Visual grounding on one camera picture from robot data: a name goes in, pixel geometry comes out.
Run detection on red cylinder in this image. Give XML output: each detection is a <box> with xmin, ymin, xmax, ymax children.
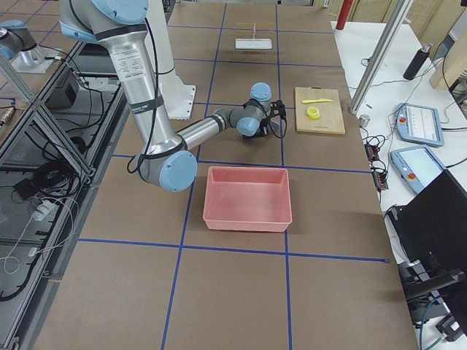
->
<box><xmin>336</xmin><ymin>0</ymin><xmax>353</xmax><ymax>30</ymax></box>

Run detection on white pedestal column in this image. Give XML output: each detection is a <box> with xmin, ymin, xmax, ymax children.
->
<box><xmin>146</xmin><ymin>0</ymin><xmax>196</xmax><ymax>120</ymax></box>

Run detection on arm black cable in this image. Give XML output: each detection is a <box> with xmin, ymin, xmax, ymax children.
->
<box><xmin>251</xmin><ymin>98</ymin><xmax>290</xmax><ymax>139</ymax></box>

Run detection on bamboo cutting board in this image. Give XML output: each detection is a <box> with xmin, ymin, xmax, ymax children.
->
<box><xmin>294</xmin><ymin>87</ymin><xmax>346</xmax><ymax>135</ymax></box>

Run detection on yellow plastic knife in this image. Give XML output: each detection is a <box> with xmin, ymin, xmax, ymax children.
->
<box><xmin>301</xmin><ymin>98</ymin><xmax>334</xmax><ymax>104</ymax></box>

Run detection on yellow lemon slices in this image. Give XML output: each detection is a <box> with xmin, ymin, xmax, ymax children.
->
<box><xmin>306</xmin><ymin>106</ymin><xmax>320</xmax><ymax>120</ymax></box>

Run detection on blue teach pendant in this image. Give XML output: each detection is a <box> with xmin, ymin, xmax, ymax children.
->
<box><xmin>390</xmin><ymin>145</ymin><xmax>447</xmax><ymax>194</ymax></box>
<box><xmin>395</xmin><ymin>103</ymin><xmax>444</xmax><ymax>147</ymax></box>

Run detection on black water bottle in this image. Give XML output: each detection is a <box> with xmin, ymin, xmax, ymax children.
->
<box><xmin>403</xmin><ymin>43</ymin><xmax>433</xmax><ymax>80</ymax></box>

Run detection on black monitor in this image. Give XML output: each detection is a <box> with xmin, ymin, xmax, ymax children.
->
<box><xmin>382</xmin><ymin>168</ymin><xmax>467</xmax><ymax>307</ymax></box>

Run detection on white rectangular tray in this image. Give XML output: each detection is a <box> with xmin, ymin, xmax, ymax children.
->
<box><xmin>235</xmin><ymin>38</ymin><xmax>272</xmax><ymax>50</ymax></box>

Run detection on pink plastic bin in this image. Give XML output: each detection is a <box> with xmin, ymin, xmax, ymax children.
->
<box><xmin>203</xmin><ymin>166</ymin><xmax>293</xmax><ymax>233</ymax></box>

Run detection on aluminium frame post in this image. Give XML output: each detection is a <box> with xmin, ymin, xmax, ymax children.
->
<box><xmin>349</xmin><ymin>0</ymin><xmax>414</xmax><ymax>114</ymax></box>

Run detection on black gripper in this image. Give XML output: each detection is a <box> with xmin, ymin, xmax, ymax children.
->
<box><xmin>261</xmin><ymin>102</ymin><xmax>276</xmax><ymax>132</ymax></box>

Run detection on small metal cube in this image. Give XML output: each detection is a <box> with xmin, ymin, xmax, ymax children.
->
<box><xmin>358</xmin><ymin>114</ymin><xmax>371</xmax><ymax>128</ymax></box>

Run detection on near blue teach pendant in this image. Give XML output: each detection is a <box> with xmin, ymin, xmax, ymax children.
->
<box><xmin>390</xmin><ymin>145</ymin><xmax>447</xmax><ymax>194</ymax></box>

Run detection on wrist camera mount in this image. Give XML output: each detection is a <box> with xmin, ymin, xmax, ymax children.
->
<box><xmin>270</xmin><ymin>100</ymin><xmax>287</xmax><ymax>120</ymax></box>

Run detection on dark grey cloth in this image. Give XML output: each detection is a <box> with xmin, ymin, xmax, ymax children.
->
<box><xmin>242</xmin><ymin>123</ymin><xmax>282</xmax><ymax>139</ymax></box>

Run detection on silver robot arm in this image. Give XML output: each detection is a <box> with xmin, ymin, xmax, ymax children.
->
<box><xmin>1</xmin><ymin>20</ymin><xmax>53</xmax><ymax>74</ymax></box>
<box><xmin>59</xmin><ymin>1</ymin><xmax>282</xmax><ymax>192</ymax></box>

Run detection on far blue teach pendant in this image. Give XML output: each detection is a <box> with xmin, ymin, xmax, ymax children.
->
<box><xmin>395</xmin><ymin>103</ymin><xmax>444</xmax><ymax>147</ymax></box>

